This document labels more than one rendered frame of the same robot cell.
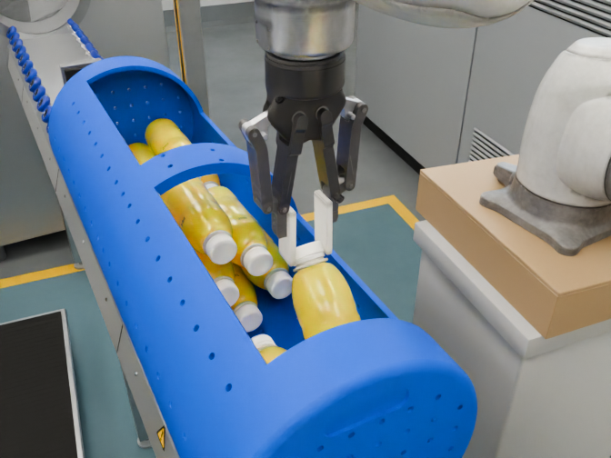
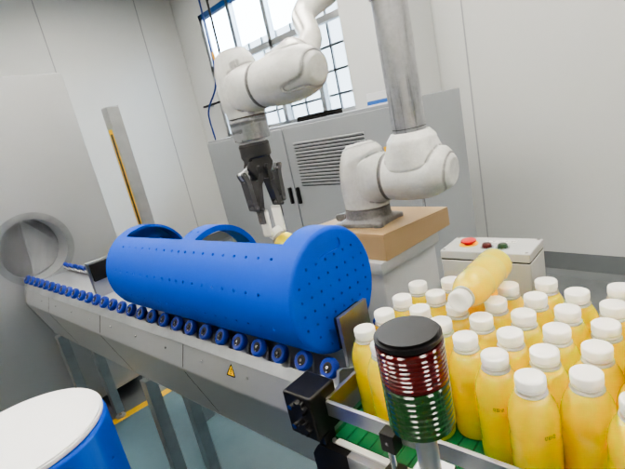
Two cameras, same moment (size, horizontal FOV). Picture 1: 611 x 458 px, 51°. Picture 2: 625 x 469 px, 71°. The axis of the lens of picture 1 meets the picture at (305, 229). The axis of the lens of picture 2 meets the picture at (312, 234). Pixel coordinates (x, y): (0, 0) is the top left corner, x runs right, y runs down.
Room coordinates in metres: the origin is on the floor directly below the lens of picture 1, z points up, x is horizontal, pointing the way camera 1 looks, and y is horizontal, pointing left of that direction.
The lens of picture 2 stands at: (-0.50, 0.25, 1.46)
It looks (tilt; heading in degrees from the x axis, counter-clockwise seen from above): 15 degrees down; 342
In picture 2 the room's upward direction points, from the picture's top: 12 degrees counter-clockwise
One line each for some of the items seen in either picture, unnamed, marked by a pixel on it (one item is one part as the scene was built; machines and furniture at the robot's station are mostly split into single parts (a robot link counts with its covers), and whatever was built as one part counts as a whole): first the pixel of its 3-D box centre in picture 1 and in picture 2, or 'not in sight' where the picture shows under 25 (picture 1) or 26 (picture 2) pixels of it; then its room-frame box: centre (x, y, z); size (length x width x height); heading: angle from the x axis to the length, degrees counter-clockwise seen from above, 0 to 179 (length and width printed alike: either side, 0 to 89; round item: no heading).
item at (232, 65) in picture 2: not in sight; (242, 82); (0.57, -0.01, 1.57); 0.13 x 0.11 x 0.16; 30
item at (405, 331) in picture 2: not in sight; (418, 403); (-0.17, 0.08, 1.18); 0.06 x 0.06 x 0.16
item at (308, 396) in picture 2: not in sight; (314, 407); (0.21, 0.09, 0.95); 0.10 x 0.07 x 0.10; 118
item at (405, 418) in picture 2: not in sight; (418, 398); (-0.17, 0.08, 1.18); 0.06 x 0.06 x 0.05
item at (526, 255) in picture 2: not in sight; (492, 264); (0.29, -0.42, 1.05); 0.20 x 0.10 x 0.10; 28
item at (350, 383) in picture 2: not in sight; (386, 349); (0.27, -0.10, 0.96); 0.40 x 0.01 x 0.03; 118
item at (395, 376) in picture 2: not in sight; (411, 357); (-0.17, 0.08, 1.23); 0.06 x 0.06 x 0.04
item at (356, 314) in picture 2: not in sight; (353, 332); (0.34, -0.06, 0.99); 0.10 x 0.02 x 0.12; 118
